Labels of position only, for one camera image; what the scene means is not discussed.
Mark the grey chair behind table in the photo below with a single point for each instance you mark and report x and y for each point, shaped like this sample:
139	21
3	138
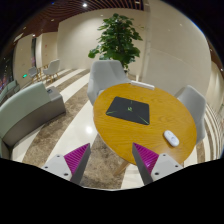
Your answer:
104	74

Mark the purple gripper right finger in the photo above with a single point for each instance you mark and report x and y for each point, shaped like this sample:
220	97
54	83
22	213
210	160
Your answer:
153	166

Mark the black mouse pad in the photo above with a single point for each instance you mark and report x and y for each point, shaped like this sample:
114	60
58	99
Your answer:
129	110

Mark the green grey sofa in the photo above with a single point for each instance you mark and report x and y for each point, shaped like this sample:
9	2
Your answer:
26	111

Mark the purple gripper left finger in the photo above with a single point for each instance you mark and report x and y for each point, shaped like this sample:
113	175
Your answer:
71	166

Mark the round wooden table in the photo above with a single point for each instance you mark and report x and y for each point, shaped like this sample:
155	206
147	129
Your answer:
166	125

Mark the white computer mouse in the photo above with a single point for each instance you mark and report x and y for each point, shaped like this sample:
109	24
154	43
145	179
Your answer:
171	138

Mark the grey chair right of table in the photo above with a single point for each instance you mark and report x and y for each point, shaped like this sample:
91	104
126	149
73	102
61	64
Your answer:
195	102

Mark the green potted plant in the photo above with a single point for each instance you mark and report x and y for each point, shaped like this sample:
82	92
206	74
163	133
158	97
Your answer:
117	41

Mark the far grey chair left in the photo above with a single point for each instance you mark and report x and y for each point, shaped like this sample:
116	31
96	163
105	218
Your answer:
33	73

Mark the white chair at table edge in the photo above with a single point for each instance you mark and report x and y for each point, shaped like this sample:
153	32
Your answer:
143	85

